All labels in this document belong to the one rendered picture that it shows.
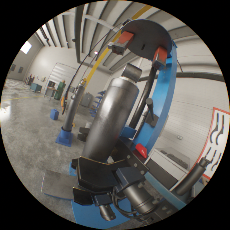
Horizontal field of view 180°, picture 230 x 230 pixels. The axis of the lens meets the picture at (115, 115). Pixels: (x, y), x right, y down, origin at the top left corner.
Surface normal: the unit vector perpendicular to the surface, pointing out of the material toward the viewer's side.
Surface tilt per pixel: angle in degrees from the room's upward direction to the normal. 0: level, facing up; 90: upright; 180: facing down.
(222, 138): 90
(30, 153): 0
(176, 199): 90
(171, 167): 90
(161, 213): 0
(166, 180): 90
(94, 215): 0
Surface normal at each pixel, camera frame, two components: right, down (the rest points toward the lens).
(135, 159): -0.82, -0.33
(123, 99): 0.20, 0.16
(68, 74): 0.40, 0.24
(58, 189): 0.40, -0.91
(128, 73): -0.14, 0.56
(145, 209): -0.46, -0.78
